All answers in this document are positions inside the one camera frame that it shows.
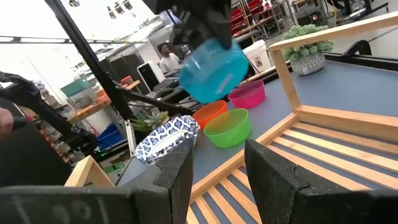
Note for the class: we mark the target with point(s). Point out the wooden slatted shelf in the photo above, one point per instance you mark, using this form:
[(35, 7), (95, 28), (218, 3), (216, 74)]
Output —
[(342, 118)]

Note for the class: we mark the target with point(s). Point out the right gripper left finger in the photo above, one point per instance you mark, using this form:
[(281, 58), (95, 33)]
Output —
[(177, 186)]

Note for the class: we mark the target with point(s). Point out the pink translucent plastic bowl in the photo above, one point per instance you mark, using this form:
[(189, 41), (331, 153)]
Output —
[(248, 95)]

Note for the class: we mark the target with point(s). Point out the black metal rig frame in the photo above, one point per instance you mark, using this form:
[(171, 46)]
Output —
[(93, 62)]

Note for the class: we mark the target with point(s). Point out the green translucent plastic bowl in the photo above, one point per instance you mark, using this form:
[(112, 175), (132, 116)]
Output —
[(228, 130)]

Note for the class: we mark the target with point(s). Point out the white computer case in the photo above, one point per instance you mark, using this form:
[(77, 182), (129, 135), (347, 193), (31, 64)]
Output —
[(149, 77)]

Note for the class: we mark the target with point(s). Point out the teal storage box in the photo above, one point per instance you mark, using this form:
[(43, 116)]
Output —
[(74, 87)]

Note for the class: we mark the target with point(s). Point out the blue plastic bin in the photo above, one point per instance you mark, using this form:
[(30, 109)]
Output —
[(109, 137)]

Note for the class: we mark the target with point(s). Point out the person's hand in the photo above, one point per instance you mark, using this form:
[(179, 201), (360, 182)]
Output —
[(4, 121)]

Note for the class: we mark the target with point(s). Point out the black curved hook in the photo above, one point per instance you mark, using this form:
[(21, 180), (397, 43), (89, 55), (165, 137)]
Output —
[(357, 45)]

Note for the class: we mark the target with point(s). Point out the white plastic bin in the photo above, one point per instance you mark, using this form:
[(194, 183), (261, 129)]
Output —
[(256, 56)]

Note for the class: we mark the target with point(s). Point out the orange translucent plastic bowl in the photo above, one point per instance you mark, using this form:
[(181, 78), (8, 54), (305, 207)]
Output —
[(210, 112)]

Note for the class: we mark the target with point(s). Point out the spiky succulent plant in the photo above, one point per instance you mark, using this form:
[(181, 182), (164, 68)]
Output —
[(149, 121)]

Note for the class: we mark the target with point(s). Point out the red storage rack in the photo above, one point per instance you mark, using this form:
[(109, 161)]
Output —
[(237, 15)]

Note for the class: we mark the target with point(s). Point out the person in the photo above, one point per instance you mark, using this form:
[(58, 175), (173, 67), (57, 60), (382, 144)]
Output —
[(169, 63), (28, 155)]

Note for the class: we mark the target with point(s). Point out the wooden workbench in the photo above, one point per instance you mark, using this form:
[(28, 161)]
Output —
[(90, 110)]

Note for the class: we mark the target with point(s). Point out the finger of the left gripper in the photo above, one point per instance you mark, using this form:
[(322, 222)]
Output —
[(183, 35), (224, 39)]

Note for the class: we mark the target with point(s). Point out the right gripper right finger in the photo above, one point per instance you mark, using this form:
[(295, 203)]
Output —
[(273, 186)]

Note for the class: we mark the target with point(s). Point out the blue patterned paper bowl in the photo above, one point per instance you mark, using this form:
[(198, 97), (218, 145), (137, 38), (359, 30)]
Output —
[(161, 140)]

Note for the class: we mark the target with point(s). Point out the round green plant grey pot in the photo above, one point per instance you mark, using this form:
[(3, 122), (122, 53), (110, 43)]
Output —
[(308, 49)]

